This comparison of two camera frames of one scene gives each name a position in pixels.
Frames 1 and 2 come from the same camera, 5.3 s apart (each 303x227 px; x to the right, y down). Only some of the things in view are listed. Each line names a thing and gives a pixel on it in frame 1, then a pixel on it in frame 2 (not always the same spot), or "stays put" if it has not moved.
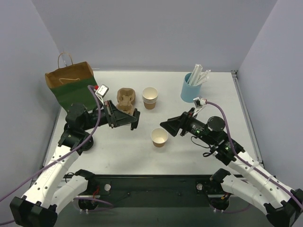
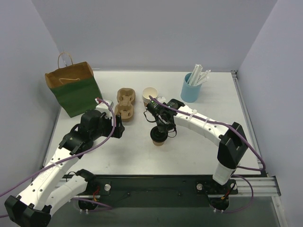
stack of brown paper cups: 149,95 stays put
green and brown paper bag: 69,82 stays put
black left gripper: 109,113 to 118,126
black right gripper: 182,125 to 161,121
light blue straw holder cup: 189,92 stays put
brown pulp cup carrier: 126,105 stays put
